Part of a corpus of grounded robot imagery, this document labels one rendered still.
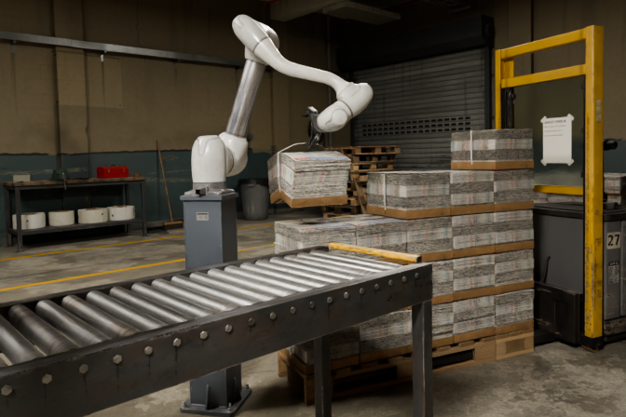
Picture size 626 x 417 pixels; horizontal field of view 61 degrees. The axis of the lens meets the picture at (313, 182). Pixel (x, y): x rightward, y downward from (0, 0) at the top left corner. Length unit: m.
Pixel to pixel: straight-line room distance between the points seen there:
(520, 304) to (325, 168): 1.48
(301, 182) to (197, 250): 0.57
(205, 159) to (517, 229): 1.79
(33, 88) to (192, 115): 2.57
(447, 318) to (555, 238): 1.08
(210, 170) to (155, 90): 6.98
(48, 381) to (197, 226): 1.44
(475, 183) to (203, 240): 1.47
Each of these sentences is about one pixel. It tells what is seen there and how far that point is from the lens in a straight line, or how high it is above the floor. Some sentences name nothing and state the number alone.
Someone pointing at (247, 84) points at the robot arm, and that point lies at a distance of 2.61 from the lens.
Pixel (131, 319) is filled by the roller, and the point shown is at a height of 0.79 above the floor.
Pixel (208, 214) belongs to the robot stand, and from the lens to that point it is 2.43.
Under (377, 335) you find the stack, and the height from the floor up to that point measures 0.27.
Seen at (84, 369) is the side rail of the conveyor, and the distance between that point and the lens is 1.15.
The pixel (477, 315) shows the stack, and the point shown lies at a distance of 3.09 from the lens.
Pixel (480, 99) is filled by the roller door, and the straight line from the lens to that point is 9.99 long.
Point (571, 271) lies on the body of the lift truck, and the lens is 3.69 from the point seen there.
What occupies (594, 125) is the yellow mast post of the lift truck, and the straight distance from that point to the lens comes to 3.34.
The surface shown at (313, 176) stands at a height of 1.07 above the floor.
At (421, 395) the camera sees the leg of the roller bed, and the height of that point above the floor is 0.36.
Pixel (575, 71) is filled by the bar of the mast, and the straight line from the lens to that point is 3.44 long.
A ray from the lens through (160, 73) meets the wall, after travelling 9.45.
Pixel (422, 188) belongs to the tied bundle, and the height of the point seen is 0.99.
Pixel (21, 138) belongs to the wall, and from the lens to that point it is 8.61.
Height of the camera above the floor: 1.17
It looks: 3 degrees down
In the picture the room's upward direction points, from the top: 1 degrees counter-clockwise
